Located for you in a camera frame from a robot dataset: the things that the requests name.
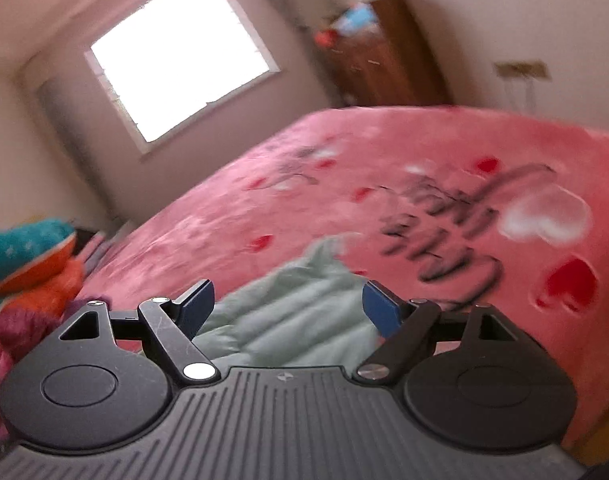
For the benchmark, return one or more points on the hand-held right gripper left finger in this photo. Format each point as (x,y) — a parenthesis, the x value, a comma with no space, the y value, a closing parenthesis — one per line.
(197,307)

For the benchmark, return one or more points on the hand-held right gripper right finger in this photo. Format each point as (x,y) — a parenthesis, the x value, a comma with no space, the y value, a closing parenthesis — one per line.
(382,307)

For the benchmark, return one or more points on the pale green puffer jacket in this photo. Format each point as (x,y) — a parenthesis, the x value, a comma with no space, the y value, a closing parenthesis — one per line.
(294,310)

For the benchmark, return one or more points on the stack of folded clothes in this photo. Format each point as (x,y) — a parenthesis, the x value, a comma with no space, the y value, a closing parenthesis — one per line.
(104,247)

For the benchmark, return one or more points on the pink printed blanket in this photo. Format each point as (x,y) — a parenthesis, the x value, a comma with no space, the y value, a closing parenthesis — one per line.
(284,185)

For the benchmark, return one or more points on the teal and orange quilt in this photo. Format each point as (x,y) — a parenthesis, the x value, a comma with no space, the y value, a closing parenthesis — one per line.
(24,255)

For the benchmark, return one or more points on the purple blanket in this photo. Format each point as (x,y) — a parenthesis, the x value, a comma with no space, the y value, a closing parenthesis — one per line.
(9,345)

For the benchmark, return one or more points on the grey curtain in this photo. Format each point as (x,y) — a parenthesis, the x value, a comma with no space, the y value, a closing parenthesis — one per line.
(79,150)

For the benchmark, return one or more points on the brown wooden cabinet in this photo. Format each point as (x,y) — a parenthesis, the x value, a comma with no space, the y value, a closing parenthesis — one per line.
(389,65)

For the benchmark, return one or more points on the window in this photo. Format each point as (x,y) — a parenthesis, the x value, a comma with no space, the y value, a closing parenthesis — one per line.
(179,55)

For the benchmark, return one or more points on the red and blue bundle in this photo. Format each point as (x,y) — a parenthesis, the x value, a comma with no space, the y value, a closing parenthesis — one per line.
(347,22)

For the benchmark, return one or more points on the row of wall sockets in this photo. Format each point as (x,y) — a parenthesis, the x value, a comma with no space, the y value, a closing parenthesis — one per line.
(522,70)

